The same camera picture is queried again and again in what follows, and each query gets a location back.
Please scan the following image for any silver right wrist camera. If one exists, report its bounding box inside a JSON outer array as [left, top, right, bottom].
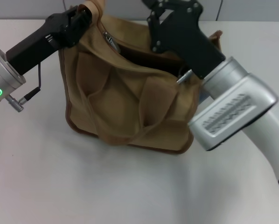
[[188, 72, 279, 151]]

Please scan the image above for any khaki canvas food bag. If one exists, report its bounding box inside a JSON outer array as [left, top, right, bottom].
[[58, 0, 224, 155]]

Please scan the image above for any silver metal zipper pull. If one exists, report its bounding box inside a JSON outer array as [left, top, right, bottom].
[[103, 31, 120, 52]]

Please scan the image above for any left gripper cable with connector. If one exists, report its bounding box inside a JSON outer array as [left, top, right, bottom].
[[5, 63, 42, 113]]

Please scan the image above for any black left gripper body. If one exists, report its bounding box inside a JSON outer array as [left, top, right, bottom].
[[6, 7, 75, 76]]

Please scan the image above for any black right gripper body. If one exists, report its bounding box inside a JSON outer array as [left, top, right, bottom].
[[151, 1, 225, 80]]

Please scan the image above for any right gripper cable with connector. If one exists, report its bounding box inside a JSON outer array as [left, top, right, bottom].
[[175, 67, 196, 84]]

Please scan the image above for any gripper cable with connector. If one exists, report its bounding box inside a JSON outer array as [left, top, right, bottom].
[[175, 67, 196, 84], [5, 63, 42, 113]]

